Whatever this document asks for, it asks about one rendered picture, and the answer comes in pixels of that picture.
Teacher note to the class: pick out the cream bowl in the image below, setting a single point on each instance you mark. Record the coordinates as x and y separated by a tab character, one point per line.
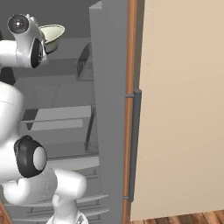
54	32

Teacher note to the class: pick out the grey fridge shelf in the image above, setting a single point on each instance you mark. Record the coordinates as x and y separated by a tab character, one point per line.
58	115

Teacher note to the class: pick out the fridge door with wooden front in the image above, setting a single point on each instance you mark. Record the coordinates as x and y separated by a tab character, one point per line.
112	87

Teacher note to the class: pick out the brown wooden panel edge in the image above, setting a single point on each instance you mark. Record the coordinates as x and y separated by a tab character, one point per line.
3	214

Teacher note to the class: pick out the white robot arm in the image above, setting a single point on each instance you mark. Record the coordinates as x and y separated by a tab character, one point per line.
11	163

